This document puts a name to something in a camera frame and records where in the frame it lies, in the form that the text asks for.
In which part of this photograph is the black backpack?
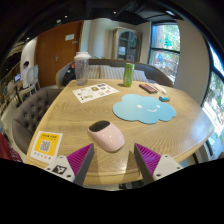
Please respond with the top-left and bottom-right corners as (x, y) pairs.
(61, 61), (77, 87)

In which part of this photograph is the pink computer mouse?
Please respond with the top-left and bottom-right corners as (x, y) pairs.
(87, 120), (126, 154)

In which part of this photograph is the black red flat case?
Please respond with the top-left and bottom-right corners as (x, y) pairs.
(138, 83), (159, 95)

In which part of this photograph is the large striped cushion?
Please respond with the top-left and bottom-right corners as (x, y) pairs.
(99, 65), (129, 81)

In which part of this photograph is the small teal pack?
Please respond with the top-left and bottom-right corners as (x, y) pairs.
(158, 95), (171, 103)

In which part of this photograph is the white sticker sheet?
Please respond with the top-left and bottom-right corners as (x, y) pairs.
(71, 82), (120, 104)

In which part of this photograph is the green drink can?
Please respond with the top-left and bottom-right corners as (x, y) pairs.
(122, 62), (136, 88)

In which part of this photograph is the glass door cabinet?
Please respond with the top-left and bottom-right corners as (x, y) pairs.
(112, 26), (143, 63)

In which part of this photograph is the brown curved sofa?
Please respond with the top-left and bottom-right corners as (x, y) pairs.
(55, 58), (175, 89)

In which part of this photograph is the small striped cushion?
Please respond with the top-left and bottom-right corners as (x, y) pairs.
(87, 64), (103, 80)

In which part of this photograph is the grey tufted armchair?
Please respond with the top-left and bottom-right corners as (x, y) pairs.
(11, 87), (64, 155)

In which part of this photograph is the white chairs group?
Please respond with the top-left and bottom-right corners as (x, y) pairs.
(3, 64), (41, 108)

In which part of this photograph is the blue cloud-shaped mouse pad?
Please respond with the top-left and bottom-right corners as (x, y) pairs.
(112, 93), (178, 125)

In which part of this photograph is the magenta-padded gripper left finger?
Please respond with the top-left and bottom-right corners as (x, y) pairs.
(43, 143), (95, 187)

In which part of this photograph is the yellow code sticker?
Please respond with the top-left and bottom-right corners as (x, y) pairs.
(29, 130), (64, 164)

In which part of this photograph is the wooden door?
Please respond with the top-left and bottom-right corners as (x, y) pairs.
(35, 20), (84, 88)

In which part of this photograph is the black-framed window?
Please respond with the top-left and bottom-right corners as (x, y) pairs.
(201, 43), (224, 161)
(148, 22), (182, 83)

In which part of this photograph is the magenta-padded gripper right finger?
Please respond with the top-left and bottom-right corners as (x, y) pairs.
(133, 143), (184, 185)

